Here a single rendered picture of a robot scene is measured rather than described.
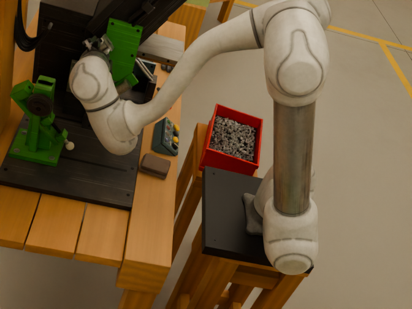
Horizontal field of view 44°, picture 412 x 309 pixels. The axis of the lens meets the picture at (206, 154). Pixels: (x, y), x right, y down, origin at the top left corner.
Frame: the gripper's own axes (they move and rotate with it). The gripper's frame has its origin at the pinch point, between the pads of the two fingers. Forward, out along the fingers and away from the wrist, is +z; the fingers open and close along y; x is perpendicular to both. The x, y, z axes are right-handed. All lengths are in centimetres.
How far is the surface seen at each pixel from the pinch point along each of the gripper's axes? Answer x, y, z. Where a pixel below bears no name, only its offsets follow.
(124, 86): 1.5, -15.5, 0.9
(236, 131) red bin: -23, -60, 21
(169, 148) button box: -1.2, -41.9, -4.0
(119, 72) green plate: 0.9, -11.0, 4.5
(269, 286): -10, -96, -30
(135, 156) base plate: 9.7, -37.0, -7.7
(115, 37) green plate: -4.6, -0.3, 4.4
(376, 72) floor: -148, -206, 304
